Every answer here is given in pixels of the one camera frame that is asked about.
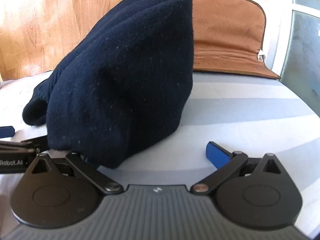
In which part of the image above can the blue striped bed sheet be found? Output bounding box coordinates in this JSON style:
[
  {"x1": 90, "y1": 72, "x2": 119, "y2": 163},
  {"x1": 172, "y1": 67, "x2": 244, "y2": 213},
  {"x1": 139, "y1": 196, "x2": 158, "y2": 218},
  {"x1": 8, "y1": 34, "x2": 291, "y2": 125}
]
[{"x1": 0, "y1": 69, "x2": 320, "y2": 238}]

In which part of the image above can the brown seat cushion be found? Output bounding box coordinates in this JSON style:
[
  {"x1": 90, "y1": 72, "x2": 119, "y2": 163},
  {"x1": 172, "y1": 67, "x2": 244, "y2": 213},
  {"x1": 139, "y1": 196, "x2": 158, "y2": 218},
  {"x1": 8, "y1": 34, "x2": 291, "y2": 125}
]
[{"x1": 172, "y1": 0, "x2": 282, "y2": 80}]

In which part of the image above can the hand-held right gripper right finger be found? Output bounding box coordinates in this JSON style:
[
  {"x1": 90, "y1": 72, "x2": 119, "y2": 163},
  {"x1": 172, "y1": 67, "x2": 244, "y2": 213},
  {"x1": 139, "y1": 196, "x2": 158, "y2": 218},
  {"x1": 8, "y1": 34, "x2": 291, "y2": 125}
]
[{"x1": 191, "y1": 141, "x2": 285, "y2": 195}]

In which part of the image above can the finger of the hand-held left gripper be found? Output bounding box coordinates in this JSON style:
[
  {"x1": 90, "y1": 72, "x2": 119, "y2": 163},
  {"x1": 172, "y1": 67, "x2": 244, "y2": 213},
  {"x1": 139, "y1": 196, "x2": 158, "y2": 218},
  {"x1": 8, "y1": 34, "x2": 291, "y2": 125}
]
[
  {"x1": 0, "y1": 135, "x2": 48, "y2": 154},
  {"x1": 0, "y1": 126, "x2": 15, "y2": 138}
]

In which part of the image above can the white-framed window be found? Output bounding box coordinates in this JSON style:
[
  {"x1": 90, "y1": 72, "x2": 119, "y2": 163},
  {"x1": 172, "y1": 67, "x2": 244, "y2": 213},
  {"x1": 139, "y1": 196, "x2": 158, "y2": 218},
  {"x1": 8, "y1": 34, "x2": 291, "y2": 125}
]
[{"x1": 272, "y1": 0, "x2": 320, "y2": 119}]

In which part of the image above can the wood-pattern vinyl sheet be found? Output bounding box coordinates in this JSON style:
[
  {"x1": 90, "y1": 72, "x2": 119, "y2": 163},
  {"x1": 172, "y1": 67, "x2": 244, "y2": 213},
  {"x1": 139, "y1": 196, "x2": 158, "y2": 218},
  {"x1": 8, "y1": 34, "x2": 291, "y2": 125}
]
[{"x1": 0, "y1": 0, "x2": 175, "y2": 82}]

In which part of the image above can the dark striped knit sweater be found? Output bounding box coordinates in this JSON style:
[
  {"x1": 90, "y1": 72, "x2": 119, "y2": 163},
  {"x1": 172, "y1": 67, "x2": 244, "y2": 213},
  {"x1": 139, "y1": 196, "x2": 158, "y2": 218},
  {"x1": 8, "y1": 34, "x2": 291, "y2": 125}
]
[{"x1": 22, "y1": 0, "x2": 194, "y2": 169}]

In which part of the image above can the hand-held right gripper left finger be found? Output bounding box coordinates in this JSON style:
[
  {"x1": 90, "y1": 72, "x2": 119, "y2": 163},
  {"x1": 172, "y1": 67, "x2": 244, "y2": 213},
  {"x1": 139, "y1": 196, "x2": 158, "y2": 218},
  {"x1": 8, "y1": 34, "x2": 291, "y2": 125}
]
[{"x1": 25, "y1": 152, "x2": 123, "y2": 196}]

